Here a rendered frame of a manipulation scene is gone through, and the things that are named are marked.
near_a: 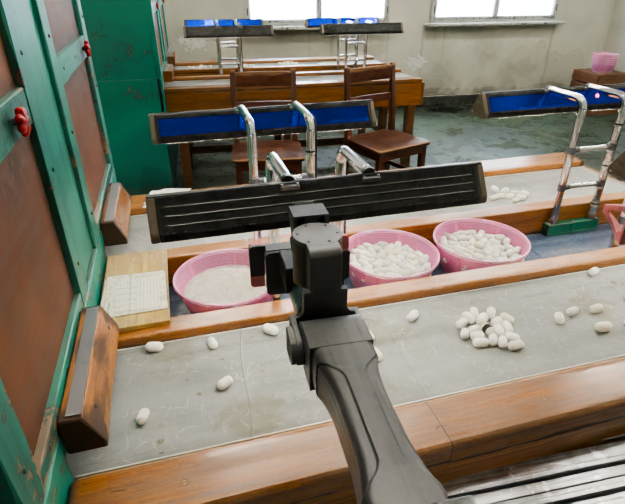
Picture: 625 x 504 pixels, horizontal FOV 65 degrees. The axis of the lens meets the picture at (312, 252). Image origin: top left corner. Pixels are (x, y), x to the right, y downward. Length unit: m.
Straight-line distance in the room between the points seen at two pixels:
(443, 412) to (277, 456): 0.30
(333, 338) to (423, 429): 0.42
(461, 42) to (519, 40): 0.76
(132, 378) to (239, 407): 0.23
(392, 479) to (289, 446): 0.47
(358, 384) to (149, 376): 0.65
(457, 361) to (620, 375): 0.30
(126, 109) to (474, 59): 4.43
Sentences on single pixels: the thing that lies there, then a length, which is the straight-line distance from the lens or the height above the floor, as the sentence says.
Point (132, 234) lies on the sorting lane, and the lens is 1.59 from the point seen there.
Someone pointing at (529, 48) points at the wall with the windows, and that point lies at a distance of 7.06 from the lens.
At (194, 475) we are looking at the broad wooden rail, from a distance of 0.84.
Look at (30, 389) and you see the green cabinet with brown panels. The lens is 0.79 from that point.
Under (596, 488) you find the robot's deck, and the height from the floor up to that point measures 0.67.
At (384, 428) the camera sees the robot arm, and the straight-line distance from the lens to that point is 0.43.
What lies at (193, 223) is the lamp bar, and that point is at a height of 1.07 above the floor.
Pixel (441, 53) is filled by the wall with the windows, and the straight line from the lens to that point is 6.49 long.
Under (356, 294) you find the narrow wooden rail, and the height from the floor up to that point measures 0.76.
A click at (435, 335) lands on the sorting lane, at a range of 1.12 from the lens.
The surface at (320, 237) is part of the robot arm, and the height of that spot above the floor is 1.17.
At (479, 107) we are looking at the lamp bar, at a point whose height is 1.07.
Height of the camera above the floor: 1.43
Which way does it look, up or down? 29 degrees down
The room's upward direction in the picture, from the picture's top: straight up
